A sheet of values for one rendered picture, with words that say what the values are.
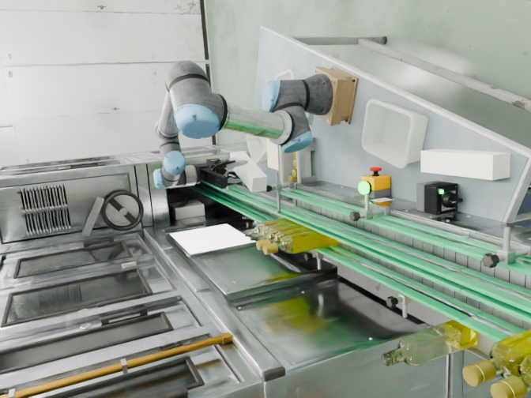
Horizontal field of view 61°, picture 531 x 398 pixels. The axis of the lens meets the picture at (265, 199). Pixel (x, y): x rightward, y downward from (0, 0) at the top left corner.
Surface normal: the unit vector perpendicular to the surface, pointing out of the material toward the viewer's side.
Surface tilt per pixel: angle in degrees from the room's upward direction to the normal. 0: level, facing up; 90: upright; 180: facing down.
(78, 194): 90
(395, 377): 90
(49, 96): 90
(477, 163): 0
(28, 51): 90
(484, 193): 0
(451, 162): 0
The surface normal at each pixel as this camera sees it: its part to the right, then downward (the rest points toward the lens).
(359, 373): 0.41, 0.15
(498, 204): -0.91, 0.15
